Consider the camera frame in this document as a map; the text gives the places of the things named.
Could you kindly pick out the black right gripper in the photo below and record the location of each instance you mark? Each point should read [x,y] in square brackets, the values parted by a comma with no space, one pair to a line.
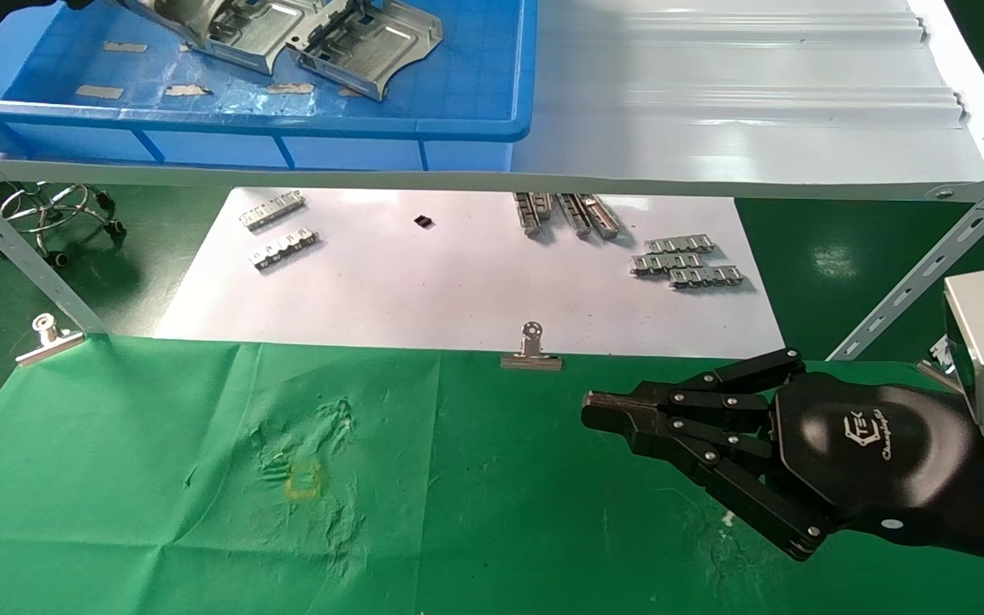
[885,453]

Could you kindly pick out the green table cloth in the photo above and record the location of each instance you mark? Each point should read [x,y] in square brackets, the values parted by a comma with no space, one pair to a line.
[159,530]

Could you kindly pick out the chrome stool base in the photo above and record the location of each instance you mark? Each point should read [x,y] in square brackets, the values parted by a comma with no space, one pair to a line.
[104,200]

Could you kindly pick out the tiny black plastic piece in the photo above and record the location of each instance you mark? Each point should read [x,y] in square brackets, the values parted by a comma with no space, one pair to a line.
[424,222]

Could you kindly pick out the blue plastic bin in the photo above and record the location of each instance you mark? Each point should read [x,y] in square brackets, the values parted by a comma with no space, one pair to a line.
[458,85]

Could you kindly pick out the grey tape strip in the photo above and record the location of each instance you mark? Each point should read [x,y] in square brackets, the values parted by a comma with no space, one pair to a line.
[290,87]
[125,47]
[99,91]
[188,90]

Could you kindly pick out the large grey metal bracket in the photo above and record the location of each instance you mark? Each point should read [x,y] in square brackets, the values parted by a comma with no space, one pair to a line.
[219,34]
[372,47]

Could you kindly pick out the small silver linked part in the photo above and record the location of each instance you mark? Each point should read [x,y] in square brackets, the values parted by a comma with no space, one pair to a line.
[680,246]
[667,264]
[272,210]
[707,277]
[284,248]

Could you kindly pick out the silver slide rail part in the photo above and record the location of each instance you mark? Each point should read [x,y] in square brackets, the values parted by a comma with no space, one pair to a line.
[590,215]
[533,213]

